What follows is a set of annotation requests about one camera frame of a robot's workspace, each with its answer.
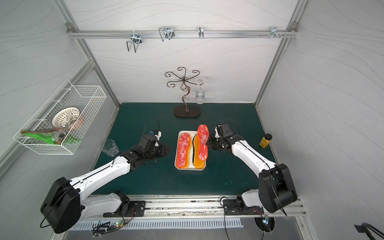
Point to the hanging wine glass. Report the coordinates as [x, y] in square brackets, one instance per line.
[200, 94]

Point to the green plastic item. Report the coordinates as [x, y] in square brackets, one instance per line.
[52, 138]

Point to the clear plastic cup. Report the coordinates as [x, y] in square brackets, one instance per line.
[110, 148]

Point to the brown metal glass rack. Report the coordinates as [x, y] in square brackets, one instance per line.
[184, 111]

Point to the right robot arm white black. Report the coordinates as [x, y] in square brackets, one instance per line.
[276, 188]

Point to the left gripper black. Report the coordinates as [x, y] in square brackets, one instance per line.
[157, 151]

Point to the green table mat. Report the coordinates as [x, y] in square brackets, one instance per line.
[224, 174]

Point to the red insole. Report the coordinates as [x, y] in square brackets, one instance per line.
[203, 137]
[183, 150]

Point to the aluminium top rail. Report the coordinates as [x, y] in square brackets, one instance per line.
[179, 34]

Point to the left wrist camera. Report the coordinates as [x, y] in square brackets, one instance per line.
[156, 133]

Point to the black object bottom right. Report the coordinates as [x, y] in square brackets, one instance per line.
[371, 231]

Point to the white storage box tray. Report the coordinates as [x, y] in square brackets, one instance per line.
[190, 166]

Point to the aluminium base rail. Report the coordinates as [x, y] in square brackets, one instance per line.
[161, 206]

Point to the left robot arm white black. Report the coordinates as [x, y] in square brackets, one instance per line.
[69, 201]

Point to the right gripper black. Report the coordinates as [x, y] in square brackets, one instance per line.
[215, 142]

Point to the white plastic strainer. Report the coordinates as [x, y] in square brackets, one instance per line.
[66, 117]

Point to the yellow bottle black cap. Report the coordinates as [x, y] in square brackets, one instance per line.
[265, 140]

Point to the white wire basket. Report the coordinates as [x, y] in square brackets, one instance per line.
[88, 99]

